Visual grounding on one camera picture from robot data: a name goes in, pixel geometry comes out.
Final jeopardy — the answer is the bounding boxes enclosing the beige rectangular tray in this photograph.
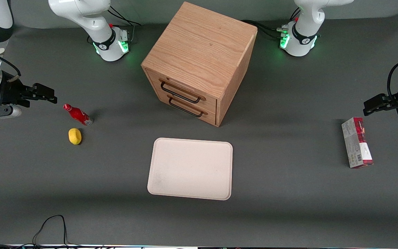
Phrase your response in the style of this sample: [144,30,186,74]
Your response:
[147,138,233,201]

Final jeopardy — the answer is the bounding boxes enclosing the black looped table cable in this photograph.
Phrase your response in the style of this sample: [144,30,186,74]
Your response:
[32,215,69,247]

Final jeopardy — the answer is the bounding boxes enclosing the black arm base cables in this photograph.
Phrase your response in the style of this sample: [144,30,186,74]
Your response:
[241,7,301,40]
[87,5,142,45]

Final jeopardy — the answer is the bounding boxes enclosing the black left arm base cables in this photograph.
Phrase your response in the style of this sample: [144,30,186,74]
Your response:
[241,7,301,40]

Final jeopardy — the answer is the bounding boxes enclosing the wooden drawer front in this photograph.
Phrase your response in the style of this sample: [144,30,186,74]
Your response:
[146,68,218,111]
[156,93,217,126]

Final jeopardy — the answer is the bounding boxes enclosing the yellow lemon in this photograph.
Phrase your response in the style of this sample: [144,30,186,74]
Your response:
[68,128,82,145]

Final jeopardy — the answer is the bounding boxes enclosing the black right arm base cables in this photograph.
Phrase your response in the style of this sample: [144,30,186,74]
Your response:
[87,5,142,45]

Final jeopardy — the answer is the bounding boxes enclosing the red coke bottle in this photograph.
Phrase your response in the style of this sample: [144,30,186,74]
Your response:
[63,104,93,126]

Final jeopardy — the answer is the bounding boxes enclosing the wooden drawer cabinet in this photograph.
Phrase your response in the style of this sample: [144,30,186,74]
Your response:
[141,1,258,127]

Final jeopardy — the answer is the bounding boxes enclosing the grey and red carton box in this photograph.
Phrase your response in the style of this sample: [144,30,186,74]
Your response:
[341,117,374,169]

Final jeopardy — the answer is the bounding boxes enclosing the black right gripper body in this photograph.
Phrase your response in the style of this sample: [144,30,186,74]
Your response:
[0,79,34,108]

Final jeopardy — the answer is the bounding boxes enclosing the black metal drawer handle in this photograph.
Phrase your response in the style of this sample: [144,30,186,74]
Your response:
[160,80,202,104]
[168,96,205,118]

